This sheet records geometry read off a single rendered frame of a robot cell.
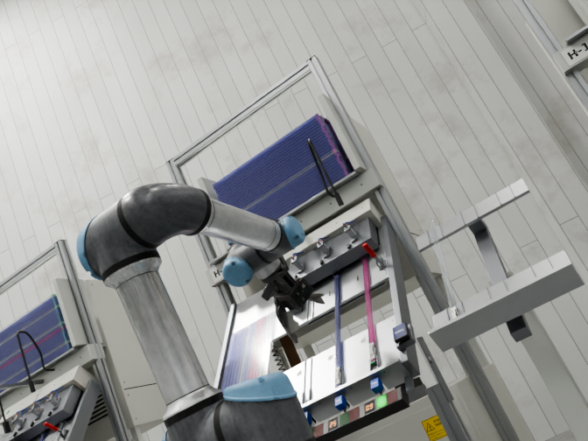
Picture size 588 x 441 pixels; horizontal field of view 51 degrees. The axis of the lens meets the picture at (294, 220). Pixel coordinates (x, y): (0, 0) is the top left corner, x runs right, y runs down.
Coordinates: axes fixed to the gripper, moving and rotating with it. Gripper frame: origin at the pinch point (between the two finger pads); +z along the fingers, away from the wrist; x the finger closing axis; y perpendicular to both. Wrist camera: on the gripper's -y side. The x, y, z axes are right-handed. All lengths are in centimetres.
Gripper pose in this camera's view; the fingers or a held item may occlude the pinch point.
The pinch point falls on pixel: (309, 323)
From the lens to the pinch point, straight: 174.1
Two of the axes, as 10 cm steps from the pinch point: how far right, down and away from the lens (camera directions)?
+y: 6.1, -1.7, -7.8
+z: 5.9, 7.5, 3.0
